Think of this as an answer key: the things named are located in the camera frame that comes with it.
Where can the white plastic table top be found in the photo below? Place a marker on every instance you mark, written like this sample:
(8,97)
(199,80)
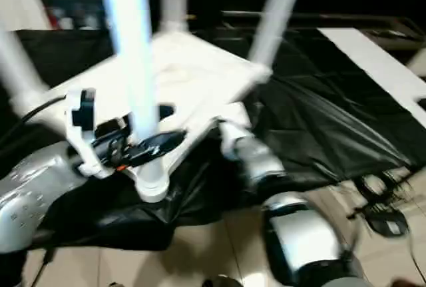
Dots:
(200,80)

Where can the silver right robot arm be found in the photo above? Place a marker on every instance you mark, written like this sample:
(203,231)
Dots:
(286,220)

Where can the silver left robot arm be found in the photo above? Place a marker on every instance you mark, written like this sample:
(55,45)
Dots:
(33,194)

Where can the black table mat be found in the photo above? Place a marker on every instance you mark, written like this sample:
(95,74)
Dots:
(319,127)

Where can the white flat sheet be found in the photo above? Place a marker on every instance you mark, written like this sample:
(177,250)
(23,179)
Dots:
(379,67)

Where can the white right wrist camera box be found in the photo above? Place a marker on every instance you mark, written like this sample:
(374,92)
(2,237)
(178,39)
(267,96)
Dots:
(233,127)

